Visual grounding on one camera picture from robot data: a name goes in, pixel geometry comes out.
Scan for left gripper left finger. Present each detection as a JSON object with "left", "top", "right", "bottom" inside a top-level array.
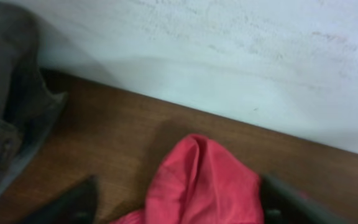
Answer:
[{"left": 22, "top": 175, "right": 98, "bottom": 224}]

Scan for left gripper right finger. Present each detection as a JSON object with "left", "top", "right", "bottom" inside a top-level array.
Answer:
[{"left": 260, "top": 175, "right": 348, "bottom": 224}]

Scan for orange red t-shirt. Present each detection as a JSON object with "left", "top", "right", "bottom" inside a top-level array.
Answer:
[{"left": 114, "top": 134, "right": 264, "bottom": 224}]

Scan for grey folded pants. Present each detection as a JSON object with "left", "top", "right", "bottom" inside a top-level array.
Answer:
[{"left": 0, "top": 2, "right": 67, "bottom": 196}]

